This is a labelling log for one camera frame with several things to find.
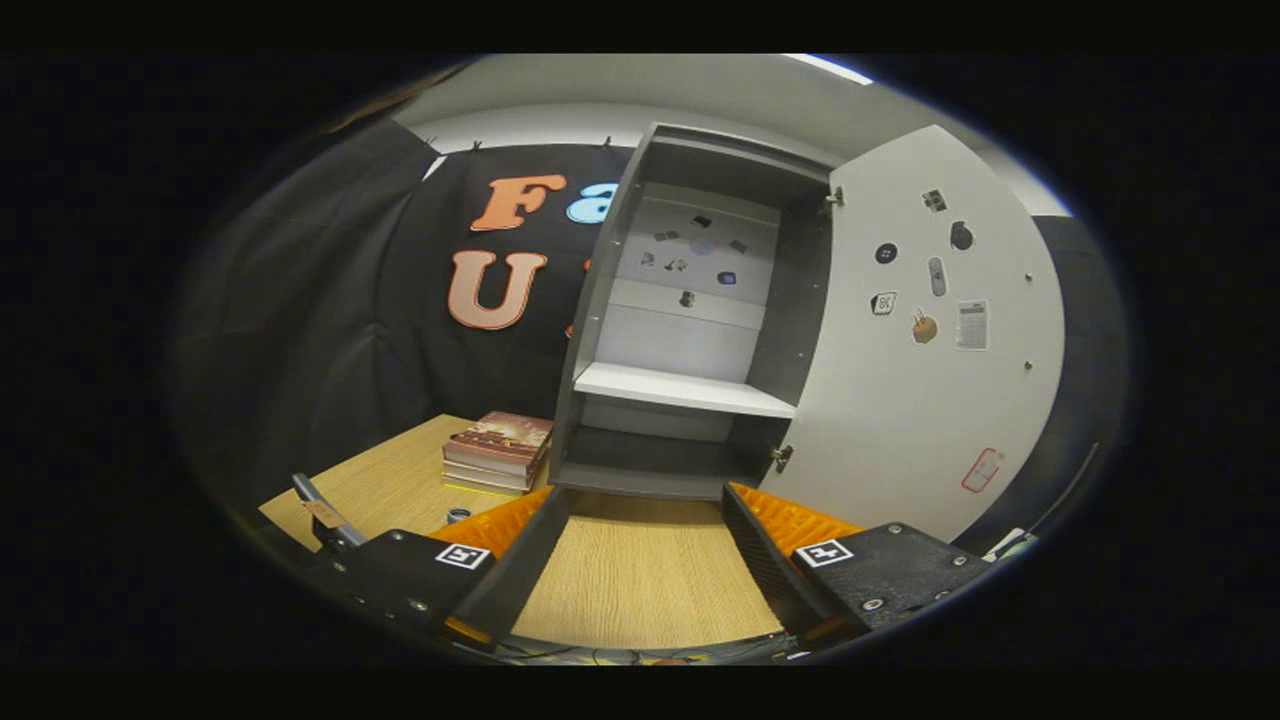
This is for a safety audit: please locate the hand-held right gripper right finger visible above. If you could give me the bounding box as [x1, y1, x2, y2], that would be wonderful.
[720, 483, 996, 651]

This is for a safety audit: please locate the dark cover book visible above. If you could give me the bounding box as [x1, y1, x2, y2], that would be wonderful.
[443, 455, 549, 481]
[442, 468, 544, 492]

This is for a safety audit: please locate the black backdrop cloth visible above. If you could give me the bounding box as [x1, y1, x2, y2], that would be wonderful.
[170, 120, 1131, 561]

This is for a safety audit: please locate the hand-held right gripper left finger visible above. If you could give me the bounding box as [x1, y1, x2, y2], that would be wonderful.
[305, 485, 573, 651]

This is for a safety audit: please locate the grey cabinet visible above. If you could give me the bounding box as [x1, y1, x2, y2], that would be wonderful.
[548, 122, 836, 501]

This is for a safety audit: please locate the white cabinet door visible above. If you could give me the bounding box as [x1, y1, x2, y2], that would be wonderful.
[760, 125, 1068, 546]

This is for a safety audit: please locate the brown cover book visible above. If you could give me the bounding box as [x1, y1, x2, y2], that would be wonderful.
[445, 411, 555, 466]

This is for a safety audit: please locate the ceiling strip light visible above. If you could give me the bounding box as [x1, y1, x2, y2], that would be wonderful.
[783, 54, 874, 87]

